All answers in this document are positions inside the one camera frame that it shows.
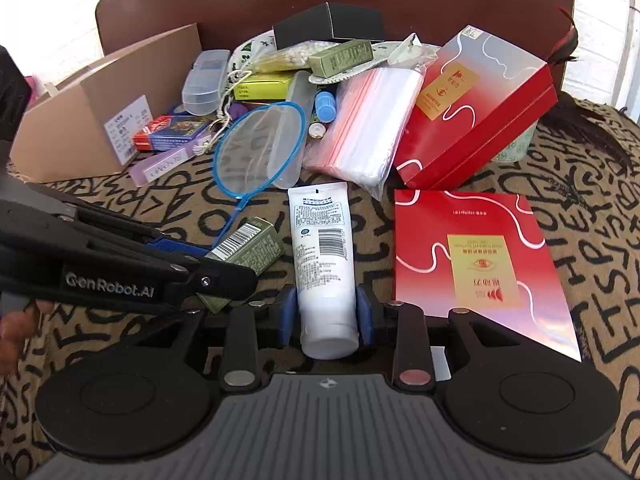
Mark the brown cardboard box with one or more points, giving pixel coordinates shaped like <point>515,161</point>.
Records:
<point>70,110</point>

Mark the letter print blanket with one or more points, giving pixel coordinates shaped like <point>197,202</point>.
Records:
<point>590,240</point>

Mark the teal patterned box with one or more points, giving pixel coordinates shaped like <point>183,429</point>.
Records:
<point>517,145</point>

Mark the playing cards box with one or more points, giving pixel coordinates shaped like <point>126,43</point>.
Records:
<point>170,132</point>

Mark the white cream tube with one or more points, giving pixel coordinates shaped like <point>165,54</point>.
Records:
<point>322,260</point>

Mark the small white capped bottle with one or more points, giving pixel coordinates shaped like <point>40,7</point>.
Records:
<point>317,131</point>

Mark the flat red gift box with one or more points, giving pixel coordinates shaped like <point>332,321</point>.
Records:
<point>450,240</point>

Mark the yellow box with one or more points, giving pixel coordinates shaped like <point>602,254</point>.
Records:
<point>265,85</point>

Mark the translucent long plastic case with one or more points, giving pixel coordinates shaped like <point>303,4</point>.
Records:
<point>297,110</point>

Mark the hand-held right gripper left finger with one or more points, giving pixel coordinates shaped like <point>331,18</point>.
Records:
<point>288,315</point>

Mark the clear glasses case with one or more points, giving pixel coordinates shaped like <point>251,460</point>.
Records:
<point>202,80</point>

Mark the small green box with barcode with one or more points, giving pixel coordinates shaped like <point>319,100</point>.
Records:
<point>255,245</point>

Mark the blue hand net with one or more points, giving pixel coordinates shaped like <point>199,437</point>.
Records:
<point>250,155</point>

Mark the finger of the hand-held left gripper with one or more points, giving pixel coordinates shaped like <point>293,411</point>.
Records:
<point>225,282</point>
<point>175,246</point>

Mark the dark feather duster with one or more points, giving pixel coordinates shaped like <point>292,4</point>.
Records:
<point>585,120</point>

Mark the stack of zip bags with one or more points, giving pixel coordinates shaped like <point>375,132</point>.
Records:
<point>370,125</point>

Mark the patterned paper plate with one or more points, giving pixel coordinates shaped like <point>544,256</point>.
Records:
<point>330,78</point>

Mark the small blue bottle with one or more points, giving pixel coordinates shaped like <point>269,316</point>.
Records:
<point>325,105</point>

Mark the black cardboard box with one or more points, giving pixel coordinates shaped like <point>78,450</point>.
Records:
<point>350,20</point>

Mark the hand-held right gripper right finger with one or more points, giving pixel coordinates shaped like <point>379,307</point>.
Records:
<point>363,317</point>

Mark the small purple object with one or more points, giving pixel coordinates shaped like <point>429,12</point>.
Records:
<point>235,111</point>

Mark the person's left hand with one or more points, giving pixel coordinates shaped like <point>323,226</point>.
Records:
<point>20,340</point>

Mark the clear plastic wrapper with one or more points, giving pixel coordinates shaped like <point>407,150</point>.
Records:
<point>410,50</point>

